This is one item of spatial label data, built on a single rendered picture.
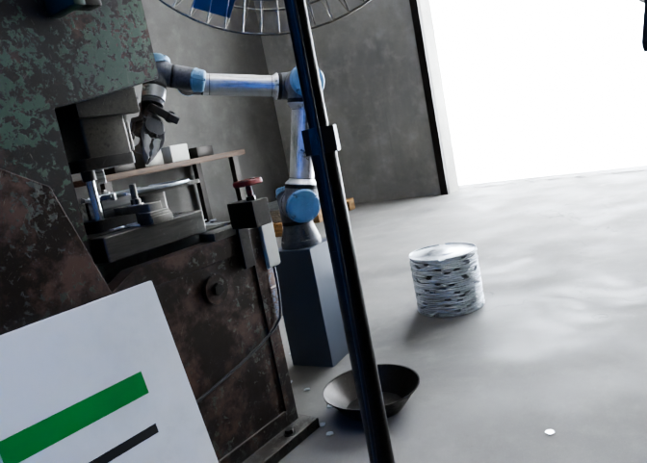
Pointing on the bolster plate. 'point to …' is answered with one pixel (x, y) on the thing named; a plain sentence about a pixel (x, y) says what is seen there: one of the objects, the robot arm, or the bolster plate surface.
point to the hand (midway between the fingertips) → (148, 159)
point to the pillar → (94, 200)
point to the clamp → (153, 211)
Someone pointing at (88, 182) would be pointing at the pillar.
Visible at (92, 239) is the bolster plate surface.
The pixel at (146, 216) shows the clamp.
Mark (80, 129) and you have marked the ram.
